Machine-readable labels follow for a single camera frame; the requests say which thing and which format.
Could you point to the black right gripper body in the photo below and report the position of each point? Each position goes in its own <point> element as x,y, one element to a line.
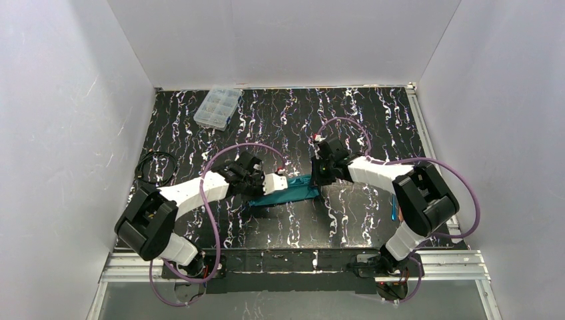
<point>316,175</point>

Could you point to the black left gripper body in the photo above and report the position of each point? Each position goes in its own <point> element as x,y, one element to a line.
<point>256,184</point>

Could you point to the teal cloth napkin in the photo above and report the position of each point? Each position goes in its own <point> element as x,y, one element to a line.
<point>299,189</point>

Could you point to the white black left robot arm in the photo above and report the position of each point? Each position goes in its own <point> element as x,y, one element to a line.
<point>148,221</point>

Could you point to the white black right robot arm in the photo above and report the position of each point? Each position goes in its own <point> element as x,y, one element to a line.
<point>423,196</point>

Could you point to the clear plastic screw organizer box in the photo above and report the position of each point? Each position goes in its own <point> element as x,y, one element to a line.
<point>218,107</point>

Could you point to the aluminium right side rail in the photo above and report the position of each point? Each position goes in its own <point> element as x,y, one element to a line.
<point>429,141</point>

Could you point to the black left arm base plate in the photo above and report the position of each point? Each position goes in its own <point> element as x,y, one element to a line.
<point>199,268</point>

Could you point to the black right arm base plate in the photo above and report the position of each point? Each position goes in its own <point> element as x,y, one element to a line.
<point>384,265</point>

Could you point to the aluminium front frame rail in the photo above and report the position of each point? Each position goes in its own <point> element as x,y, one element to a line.
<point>445,264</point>

